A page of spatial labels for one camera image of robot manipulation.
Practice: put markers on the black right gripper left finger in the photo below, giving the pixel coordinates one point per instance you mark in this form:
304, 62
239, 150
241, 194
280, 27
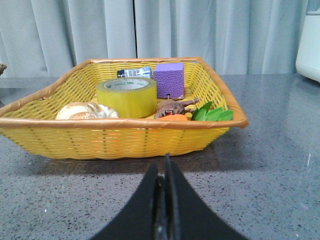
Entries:
137, 220

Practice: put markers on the brown toy dinosaur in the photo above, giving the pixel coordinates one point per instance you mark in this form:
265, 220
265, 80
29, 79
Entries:
174, 107

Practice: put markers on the white curtain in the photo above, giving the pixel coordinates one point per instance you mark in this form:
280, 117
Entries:
46, 38

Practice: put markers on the small labelled bottle black cap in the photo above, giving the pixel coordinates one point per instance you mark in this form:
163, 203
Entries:
143, 72

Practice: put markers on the toy orange carrot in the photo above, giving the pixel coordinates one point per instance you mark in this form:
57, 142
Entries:
204, 113

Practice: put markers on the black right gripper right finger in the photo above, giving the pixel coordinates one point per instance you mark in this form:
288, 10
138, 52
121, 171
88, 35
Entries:
189, 217

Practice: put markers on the purple foam cube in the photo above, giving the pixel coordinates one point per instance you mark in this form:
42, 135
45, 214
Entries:
169, 79

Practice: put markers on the toy bread croissant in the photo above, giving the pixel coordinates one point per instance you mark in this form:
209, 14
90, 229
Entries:
86, 111

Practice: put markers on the white appliance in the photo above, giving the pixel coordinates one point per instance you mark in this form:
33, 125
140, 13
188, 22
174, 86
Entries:
308, 55

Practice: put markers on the brown wicker basket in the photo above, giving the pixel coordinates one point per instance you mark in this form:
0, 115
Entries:
3, 67

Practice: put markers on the yellow packing tape roll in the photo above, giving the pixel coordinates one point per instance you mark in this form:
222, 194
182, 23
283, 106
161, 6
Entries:
131, 97

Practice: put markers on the yellow woven basket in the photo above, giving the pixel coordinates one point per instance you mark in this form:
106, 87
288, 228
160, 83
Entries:
31, 123

